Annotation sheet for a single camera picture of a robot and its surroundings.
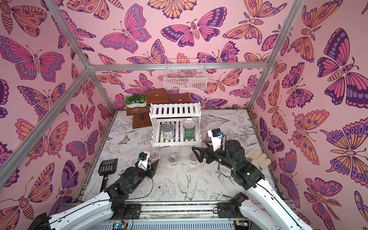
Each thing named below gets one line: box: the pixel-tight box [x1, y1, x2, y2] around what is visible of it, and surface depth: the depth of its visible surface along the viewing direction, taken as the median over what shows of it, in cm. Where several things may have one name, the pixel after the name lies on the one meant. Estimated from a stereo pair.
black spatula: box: [97, 158, 119, 193], surface depth 87 cm
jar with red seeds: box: [189, 152, 199, 166], surface depth 88 cm
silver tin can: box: [161, 122, 175, 141], surface depth 85 cm
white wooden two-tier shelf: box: [149, 101, 202, 148], surface depth 87 cm
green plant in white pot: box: [124, 93, 147, 109], surface depth 99 cm
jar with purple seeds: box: [167, 153, 179, 167], surface depth 89 cm
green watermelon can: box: [182, 117, 196, 141], surface depth 83 cm
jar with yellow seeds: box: [148, 149, 161, 164], surface depth 78 cm
